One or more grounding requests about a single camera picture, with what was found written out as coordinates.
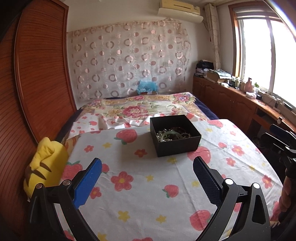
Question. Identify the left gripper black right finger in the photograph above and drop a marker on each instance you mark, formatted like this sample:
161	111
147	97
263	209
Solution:
210	180

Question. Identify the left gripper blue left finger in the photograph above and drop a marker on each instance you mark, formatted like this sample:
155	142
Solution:
86	182

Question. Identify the green jade bangle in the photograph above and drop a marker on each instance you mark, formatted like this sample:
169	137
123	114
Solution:
170	136

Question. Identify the black jewelry box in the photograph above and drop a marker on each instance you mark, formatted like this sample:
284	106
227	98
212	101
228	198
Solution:
178	123

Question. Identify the person's right hand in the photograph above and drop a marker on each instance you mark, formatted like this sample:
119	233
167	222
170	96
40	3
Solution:
288	191

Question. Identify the brown wooden side cabinet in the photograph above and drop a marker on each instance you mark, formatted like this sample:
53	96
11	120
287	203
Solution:
250	115

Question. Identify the yellow plush toy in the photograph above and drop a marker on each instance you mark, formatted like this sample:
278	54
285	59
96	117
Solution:
46	167

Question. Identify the strawberry print white cloth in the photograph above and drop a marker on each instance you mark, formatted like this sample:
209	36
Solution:
140	196

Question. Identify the pink bottle on cabinet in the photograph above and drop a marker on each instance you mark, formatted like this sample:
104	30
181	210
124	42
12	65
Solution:
249	86

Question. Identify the floral bed quilt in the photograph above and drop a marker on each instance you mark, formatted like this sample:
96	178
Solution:
141	107

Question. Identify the wooden framed window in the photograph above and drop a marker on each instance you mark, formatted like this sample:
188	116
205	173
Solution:
265	49

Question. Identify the clutter pile on cabinet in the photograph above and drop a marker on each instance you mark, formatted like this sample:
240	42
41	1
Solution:
205	69

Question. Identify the blue plush toy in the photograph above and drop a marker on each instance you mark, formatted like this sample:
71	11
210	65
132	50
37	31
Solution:
147	87

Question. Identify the circle pattern sheer curtain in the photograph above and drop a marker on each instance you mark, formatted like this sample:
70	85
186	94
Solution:
112	60

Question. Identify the white air conditioner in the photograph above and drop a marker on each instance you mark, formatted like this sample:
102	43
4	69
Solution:
180	11

